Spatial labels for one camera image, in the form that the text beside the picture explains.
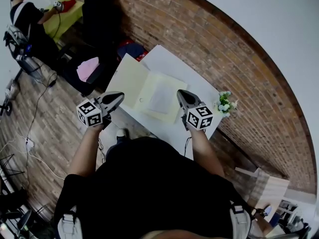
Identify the white power adapter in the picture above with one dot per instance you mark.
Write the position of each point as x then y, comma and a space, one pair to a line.
29, 143

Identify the person's white shoe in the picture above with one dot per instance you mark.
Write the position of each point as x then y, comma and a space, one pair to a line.
121, 133

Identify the white wooden cabinet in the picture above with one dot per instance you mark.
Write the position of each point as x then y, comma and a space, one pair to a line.
270, 188

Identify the person's black shirt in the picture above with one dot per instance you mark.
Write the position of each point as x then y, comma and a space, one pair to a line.
149, 190

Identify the cream paper folder item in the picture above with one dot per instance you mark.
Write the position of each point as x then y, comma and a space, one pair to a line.
129, 83

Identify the black tripod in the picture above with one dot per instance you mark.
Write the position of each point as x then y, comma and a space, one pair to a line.
8, 165

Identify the person's left forearm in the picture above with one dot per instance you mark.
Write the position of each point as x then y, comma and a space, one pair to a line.
86, 151

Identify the pink cloth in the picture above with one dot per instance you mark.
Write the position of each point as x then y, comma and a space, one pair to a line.
86, 68

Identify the person's right forearm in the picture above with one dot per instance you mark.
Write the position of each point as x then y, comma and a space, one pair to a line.
205, 151

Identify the yellow-green tablecloth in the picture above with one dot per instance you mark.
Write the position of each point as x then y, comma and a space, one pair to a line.
66, 19

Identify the black office chair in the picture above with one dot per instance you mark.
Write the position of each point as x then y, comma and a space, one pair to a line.
99, 29

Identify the red cloth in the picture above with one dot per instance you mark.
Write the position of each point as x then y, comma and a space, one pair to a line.
69, 4

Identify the grey machine on stand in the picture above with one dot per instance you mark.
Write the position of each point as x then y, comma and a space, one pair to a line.
22, 53

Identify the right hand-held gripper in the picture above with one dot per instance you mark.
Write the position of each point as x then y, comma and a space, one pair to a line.
197, 113

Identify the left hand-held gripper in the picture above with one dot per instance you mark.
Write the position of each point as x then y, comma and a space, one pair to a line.
94, 113

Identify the red and blue bag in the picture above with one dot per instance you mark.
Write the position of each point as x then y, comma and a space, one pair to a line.
132, 50

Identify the white paper sheet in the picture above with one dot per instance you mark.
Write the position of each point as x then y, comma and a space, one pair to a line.
162, 98

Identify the small white flower plant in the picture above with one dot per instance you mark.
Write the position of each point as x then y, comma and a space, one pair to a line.
225, 104

